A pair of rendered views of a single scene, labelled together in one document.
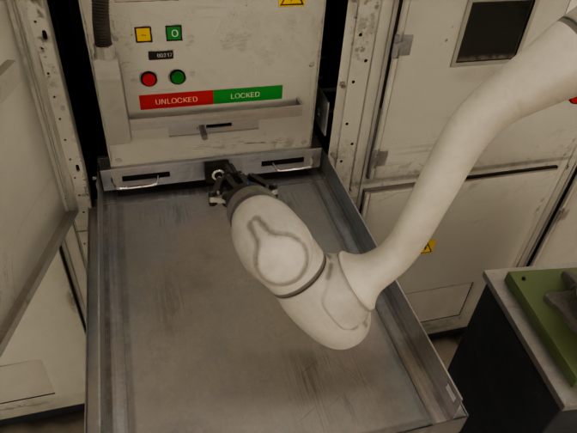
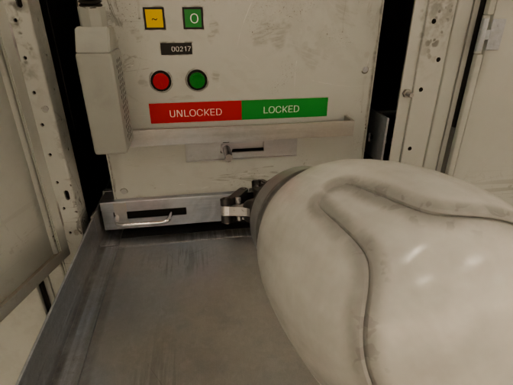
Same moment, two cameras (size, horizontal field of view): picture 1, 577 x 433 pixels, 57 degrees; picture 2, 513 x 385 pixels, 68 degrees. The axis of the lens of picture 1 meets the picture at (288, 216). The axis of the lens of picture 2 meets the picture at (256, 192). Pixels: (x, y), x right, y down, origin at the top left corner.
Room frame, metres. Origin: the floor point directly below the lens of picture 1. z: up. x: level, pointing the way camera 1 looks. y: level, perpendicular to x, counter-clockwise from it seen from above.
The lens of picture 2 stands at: (0.40, 0.06, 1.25)
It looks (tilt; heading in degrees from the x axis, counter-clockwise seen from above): 26 degrees down; 9
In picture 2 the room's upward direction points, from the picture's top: straight up
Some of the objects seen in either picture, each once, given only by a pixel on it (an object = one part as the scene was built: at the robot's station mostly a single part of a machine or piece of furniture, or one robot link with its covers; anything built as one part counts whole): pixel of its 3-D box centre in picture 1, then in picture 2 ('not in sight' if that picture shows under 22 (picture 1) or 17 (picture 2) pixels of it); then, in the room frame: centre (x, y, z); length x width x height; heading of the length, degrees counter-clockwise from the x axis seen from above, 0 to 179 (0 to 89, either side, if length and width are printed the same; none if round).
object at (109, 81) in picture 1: (112, 97); (106, 90); (0.93, 0.37, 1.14); 0.08 x 0.05 x 0.17; 18
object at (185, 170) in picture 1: (215, 162); (242, 200); (1.08, 0.19, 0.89); 0.54 x 0.05 x 0.06; 108
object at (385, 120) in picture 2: (323, 88); (369, 119); (1.26, -0.06, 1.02); 0.30 x 0.08 x 0.09; 18
